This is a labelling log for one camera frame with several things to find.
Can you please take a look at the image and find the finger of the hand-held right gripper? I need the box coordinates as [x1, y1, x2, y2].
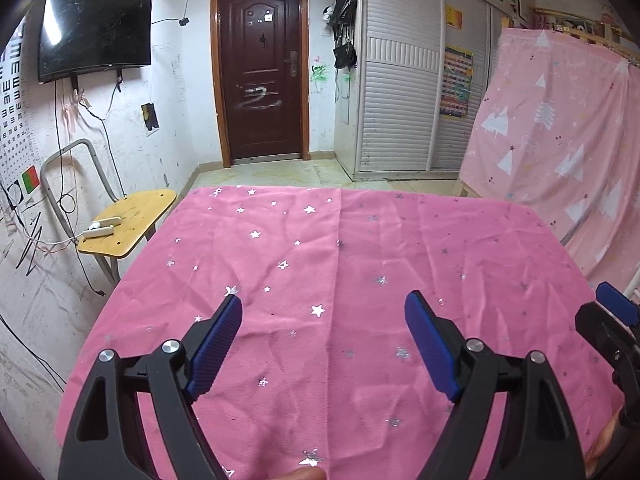
[575, 301, 640, 361]
[595, 282, 640, 328]

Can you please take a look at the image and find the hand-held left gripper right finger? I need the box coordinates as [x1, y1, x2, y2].
[404, 290, 586, 480]

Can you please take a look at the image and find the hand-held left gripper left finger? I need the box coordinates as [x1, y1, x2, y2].
[57, 294, 244, 480]

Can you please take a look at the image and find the person's right hand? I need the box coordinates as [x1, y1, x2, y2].
[582, 417, 626, 478]

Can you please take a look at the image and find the pink star tablecloth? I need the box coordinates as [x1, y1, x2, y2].
[55, 185, 626, 480]

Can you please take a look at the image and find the white power strip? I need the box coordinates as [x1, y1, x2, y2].
[82, 216, 123, 239]

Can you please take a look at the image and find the pink tree print curtain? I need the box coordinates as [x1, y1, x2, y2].
[459, 27, 640, 291]

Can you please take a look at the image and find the white slatted wardrobe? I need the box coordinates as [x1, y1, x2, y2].
[352, 0, 533, 182]

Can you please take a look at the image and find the colourful grid chart poster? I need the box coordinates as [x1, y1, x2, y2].
[440, 45, 474, 120]

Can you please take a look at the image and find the dark brown door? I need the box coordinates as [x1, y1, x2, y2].
[210, 0, 311, 168]

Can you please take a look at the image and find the small black handbag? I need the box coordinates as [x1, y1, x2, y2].
[333, 42, 358, 69]

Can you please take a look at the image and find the eye chart poster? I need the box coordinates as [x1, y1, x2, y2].
[0, 25, 51, 281]

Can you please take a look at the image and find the large black handbag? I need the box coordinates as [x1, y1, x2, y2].
[331, 0, 358, 43]

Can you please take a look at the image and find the wooden chair grey frame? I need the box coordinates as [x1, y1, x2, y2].
[41, 139, 178, 286]

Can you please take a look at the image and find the black wall television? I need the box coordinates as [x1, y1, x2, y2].
[37, 0, 153, 84]

